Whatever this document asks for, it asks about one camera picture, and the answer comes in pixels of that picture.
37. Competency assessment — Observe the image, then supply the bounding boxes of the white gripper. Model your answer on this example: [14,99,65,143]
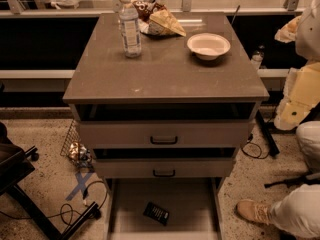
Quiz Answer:
[274,16,320,131]

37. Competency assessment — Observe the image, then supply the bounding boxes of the dark rxbar chocolate wrapper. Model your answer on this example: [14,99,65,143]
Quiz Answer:
[143,202,169,226]

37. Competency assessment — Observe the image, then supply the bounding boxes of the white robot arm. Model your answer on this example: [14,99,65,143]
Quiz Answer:
[274,0,320,130]

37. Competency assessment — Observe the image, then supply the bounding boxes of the grey drawer cabinet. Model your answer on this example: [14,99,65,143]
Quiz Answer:
[62,11,270,240]

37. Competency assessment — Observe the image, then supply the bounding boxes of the open bottom drawer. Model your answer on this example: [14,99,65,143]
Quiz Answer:
[104,178,224,240]

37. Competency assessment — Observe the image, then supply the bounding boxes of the small bottle behind cabinet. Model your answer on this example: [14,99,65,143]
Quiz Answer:
[251,45,265,70]

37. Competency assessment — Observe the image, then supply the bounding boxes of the black metal table leg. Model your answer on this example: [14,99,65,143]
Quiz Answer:
[255,111,280,157]

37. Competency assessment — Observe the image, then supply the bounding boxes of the white paper bowl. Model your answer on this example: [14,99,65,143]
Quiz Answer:
[187,33,231,61]

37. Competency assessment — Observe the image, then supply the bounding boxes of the yellow chip bag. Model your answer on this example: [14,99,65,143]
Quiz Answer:
[148,9,186,37]

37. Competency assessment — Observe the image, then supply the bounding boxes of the tan shoe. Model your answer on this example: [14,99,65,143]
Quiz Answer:
[236,199,270,224]

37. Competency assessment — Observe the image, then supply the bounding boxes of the person leg light trousers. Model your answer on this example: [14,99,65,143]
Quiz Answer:
[269,121,320,239]

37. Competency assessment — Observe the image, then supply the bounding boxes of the brown snack bag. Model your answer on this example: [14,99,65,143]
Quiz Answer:
[133,0,165,22]

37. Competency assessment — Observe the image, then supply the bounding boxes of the clear plastic water bottle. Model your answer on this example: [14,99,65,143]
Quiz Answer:
[119,0,142,58]

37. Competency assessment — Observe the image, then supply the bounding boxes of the crumpled shiny wrapper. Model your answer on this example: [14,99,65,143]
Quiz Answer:
[68,141,92,168]

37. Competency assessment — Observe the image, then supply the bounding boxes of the black chair base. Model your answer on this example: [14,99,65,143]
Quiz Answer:
[0,121,102,240]

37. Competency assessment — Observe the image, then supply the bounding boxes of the black cable right floor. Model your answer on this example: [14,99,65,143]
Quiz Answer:
[240,133,271,160]

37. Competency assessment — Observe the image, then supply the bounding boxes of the top drawer with handle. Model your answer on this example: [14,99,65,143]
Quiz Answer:
[77,121,254,149]

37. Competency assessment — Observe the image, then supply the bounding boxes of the drawer with handle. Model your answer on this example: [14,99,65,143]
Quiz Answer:
[77,121,254,149]
[93,158,235,178]

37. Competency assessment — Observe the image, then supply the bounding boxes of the middle drawer with handle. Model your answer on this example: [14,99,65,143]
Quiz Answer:
[93,158,235,178]

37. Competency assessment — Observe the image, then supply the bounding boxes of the wire mesh basket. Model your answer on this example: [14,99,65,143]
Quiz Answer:
[60,120,80,156]

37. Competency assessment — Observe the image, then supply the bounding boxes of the black floor cable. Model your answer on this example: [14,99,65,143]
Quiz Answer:
[0,179,110,227]

